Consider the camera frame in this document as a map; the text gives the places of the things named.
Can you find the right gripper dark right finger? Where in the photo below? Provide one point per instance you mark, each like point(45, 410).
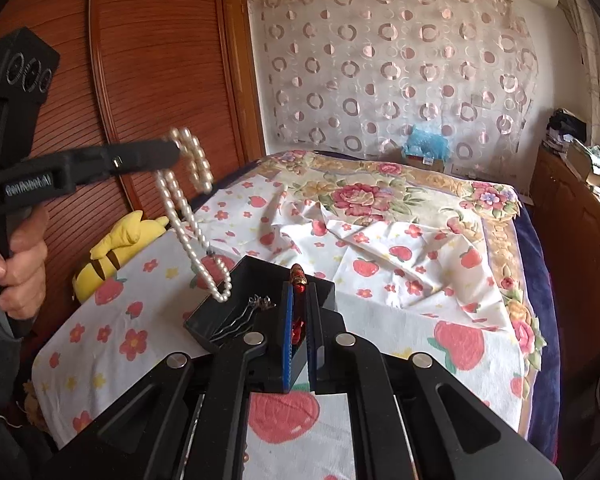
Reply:
point(315, 347)

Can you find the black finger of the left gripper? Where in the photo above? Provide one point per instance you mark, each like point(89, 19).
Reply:
point(112, 160)

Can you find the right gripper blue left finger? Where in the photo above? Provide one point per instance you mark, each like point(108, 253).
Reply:
point(287, 344)

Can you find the black jewelry box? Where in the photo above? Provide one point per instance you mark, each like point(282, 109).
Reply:
point(252, 276)

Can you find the person's left hand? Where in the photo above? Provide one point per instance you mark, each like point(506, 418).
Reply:
point(22, 276)

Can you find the yellow plush toy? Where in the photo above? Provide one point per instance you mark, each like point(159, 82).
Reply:
point(127, 237)

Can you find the strawberry print white cloth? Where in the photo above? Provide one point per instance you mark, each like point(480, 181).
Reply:
point(130, 324)

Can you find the floral bed quilt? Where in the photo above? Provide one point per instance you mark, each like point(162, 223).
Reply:
point(421, 262)

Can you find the blue plush toy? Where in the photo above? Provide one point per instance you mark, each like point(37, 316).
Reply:
point(426, 145)

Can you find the circle pattern sheer curtain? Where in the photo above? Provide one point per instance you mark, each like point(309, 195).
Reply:
point(354, 76)

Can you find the brown wooden side cabinet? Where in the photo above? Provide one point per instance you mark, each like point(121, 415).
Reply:
point(566, 216)

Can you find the clutter pile on cabinet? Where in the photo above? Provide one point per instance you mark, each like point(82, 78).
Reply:
point(565, 137)

